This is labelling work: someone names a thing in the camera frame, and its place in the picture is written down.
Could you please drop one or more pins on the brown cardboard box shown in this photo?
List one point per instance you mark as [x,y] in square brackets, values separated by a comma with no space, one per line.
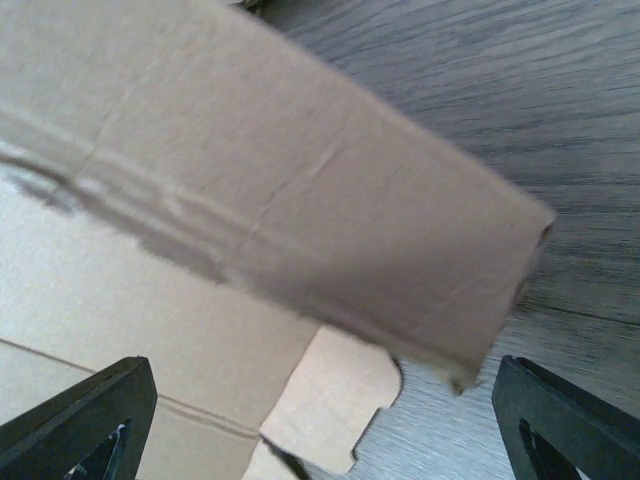
[180,182]

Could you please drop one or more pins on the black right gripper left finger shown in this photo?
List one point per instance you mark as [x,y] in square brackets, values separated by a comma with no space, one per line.
[96,429]

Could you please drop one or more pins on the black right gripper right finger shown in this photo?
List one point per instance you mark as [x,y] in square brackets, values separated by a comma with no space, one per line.
[553,429]

